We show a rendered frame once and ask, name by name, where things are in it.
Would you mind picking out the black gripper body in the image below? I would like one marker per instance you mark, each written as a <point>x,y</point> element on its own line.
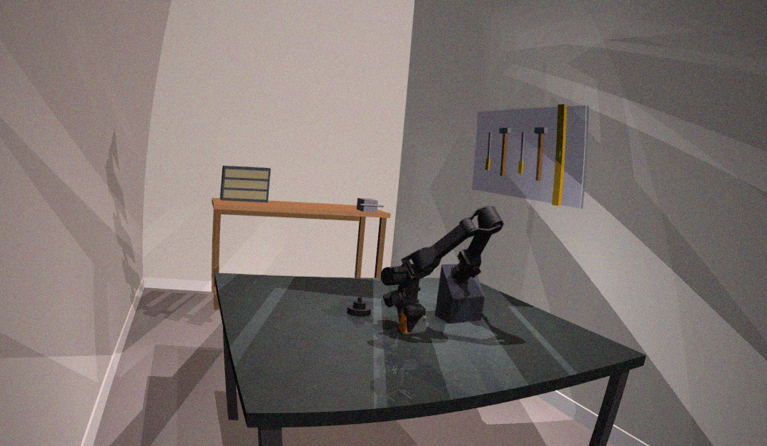
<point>410,307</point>

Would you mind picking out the orange cone-shaped knob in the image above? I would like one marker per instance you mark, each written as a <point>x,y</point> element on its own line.
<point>403,323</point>

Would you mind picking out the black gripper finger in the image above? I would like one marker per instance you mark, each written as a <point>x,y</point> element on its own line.
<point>399,310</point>
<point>411,321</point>

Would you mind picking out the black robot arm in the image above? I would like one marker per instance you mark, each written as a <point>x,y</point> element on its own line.
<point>428,258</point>

